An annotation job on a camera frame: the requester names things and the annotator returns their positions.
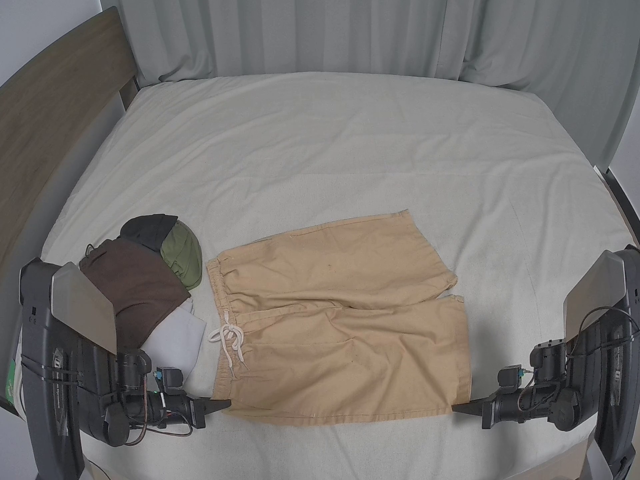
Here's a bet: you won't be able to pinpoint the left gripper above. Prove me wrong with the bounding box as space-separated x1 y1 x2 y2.
149 392 208 430

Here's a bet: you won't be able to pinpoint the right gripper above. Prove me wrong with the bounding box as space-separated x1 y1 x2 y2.
481 388 526 430

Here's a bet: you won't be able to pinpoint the khaki shorts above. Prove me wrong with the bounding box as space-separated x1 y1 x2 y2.
206 209 473 426

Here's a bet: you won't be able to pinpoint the bed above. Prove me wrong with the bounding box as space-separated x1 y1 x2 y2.
0 5 640 480

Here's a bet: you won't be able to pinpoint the white garment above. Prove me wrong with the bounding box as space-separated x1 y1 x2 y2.
142 298 208 389

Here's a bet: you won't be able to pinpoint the brown garment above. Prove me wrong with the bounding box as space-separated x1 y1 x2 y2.
78 238 192 354

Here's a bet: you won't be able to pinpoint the green garment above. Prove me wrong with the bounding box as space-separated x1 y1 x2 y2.
160 220 203 291

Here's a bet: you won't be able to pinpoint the black garment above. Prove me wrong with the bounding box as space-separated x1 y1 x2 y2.
120 214 179 254

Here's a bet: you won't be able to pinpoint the pale green curtain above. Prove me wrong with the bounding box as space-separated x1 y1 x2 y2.
95 0 640 169

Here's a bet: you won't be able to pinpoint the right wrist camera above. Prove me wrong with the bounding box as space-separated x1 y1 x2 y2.
497 365 523 394

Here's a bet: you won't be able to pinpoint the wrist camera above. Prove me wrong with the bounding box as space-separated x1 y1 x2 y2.
154 365 185 396
497 365 523 394

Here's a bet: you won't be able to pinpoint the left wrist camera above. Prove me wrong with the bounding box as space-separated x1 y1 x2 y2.
154 365 185 396

